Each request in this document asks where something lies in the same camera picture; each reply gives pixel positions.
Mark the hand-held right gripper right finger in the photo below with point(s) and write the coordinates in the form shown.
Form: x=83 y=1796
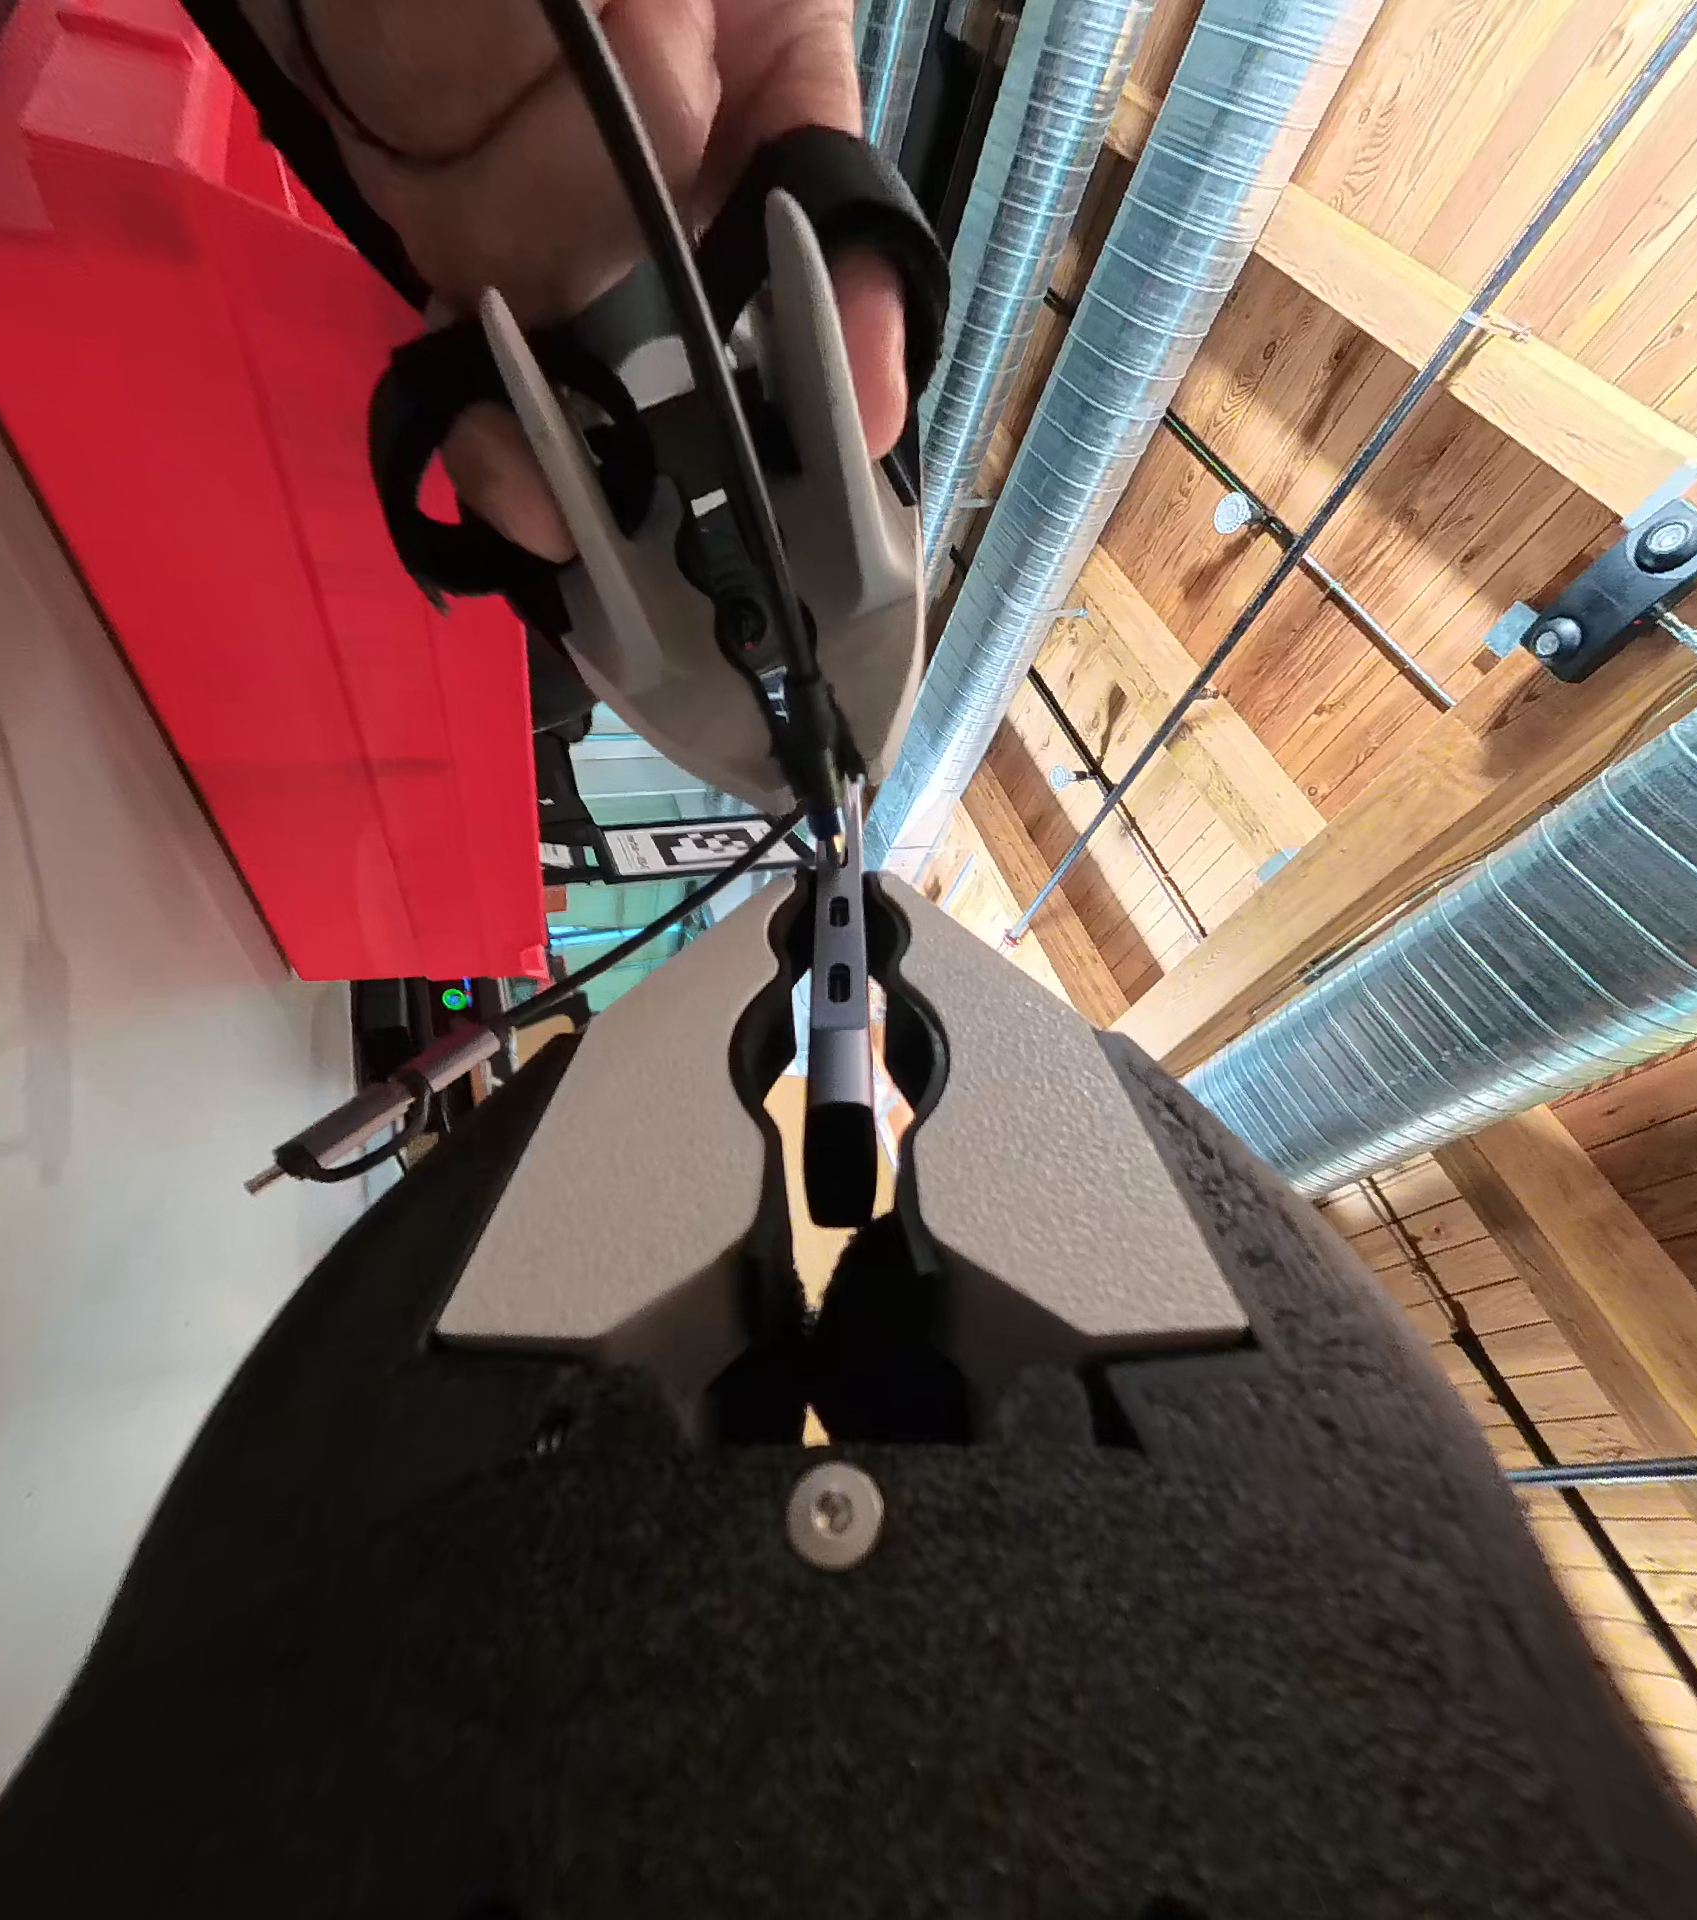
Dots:
x=1074 y=1186

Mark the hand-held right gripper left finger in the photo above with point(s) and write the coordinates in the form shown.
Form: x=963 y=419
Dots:
x=623 y=1186

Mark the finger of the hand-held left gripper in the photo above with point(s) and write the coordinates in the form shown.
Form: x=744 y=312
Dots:
x=623 y=630
x=863 y=600

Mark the red plastic bin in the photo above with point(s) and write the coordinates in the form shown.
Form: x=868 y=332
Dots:
x=264 y=525

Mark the grey desk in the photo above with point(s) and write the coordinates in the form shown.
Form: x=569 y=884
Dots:
x=39 y=1200

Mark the person's left hand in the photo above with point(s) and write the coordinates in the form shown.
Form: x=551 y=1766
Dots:
x=518 y=149

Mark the black framed tag sign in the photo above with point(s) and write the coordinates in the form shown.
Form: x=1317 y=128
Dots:
x=683 y=847

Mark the black power station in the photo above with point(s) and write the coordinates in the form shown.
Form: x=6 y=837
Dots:
x=435 y=1021

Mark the foil wrapped duct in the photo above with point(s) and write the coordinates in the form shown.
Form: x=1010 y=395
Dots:
x=1163 y=375

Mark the silver round duct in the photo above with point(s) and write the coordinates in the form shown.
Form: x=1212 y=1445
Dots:
x=1028 y=225

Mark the silver spiral duct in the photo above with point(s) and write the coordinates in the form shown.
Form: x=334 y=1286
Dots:
x=1538 y=930

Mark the black ceiling bracket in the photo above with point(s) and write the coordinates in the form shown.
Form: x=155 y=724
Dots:
x=1629 y=586

